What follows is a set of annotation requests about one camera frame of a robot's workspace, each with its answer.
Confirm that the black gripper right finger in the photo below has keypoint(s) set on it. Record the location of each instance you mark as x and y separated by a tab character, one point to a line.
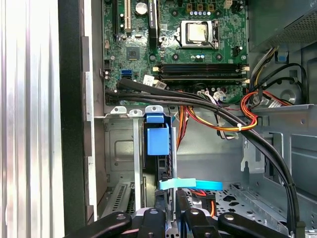
195	223

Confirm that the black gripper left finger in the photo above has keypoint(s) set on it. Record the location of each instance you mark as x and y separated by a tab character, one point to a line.
152	223

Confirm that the hard disk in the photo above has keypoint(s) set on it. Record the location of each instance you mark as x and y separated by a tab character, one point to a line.
158	141

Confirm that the metal disk bay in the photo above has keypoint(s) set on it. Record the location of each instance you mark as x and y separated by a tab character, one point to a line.
123	148

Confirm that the metal drive cage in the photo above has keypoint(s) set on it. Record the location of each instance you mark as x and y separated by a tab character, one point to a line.
284	116

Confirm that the black RAM slot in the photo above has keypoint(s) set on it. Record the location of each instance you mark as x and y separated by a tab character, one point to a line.
200	66
200	78

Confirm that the black PC case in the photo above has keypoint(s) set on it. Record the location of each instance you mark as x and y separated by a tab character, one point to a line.
70	99

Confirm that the green motherboard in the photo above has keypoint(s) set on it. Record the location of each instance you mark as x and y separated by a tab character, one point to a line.
178	55

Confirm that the black CPU socket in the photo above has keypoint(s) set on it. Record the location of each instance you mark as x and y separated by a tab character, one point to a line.
182	34

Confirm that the silver CPU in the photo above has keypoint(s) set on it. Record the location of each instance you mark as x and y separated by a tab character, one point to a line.
197	32

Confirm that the black graphics card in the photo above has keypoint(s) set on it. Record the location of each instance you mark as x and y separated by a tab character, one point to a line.
152	24

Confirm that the black expansion slot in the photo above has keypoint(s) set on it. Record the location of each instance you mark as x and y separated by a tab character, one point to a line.
115	19

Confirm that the white expansion slot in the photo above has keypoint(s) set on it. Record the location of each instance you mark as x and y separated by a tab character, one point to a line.
128	17

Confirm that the silver coin battery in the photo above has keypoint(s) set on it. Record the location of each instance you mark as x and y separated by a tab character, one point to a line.
140	8

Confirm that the grey power supply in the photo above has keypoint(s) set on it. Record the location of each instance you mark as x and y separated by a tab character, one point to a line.
272	19

